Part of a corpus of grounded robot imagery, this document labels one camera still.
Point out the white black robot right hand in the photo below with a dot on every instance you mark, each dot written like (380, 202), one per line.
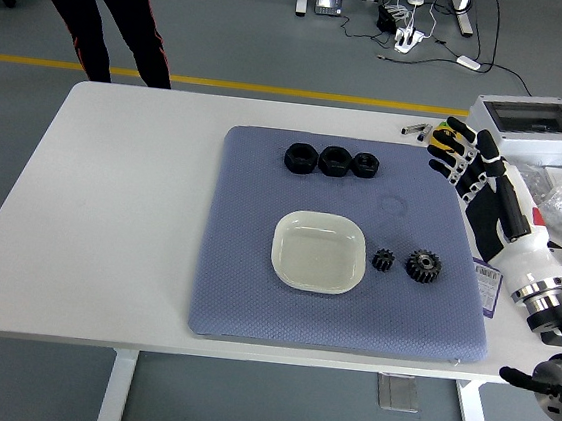
(508, 244)

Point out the large black gear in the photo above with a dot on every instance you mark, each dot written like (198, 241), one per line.
(424, 267)

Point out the small black gear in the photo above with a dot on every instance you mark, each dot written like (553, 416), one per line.
(384, 260)

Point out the white square dish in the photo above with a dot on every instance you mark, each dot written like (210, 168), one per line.
(316, 254)

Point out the small black hex nut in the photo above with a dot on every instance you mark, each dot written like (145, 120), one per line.
(365, 165)

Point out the large black hex nut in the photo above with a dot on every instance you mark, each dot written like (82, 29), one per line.
(300, 158)
(335, 161)

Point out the purple white label card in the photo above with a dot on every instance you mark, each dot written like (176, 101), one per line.
(486, 292)

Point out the clear plastic parts bag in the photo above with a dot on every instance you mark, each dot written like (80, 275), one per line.
(535, 179)

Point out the yellow tape measure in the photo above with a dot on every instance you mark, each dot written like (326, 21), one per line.
(438, 139)

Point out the metal floor plate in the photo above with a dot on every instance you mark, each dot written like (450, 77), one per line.
(397, 393)

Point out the white power adapter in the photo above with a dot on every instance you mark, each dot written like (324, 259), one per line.
(468, 62)

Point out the white power strip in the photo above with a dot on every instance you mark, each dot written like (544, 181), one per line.
(408, 39)

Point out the black charger block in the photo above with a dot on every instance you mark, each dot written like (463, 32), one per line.
(385, 19)

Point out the blue-grey textured mat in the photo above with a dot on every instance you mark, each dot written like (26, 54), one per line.
(252, 293)

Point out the white table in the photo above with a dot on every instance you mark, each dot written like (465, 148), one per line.
(111, 203)

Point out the person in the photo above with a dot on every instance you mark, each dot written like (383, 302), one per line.
(94, 25)

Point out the grey electrical enclosure box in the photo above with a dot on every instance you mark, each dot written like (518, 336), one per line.
(534, 141)

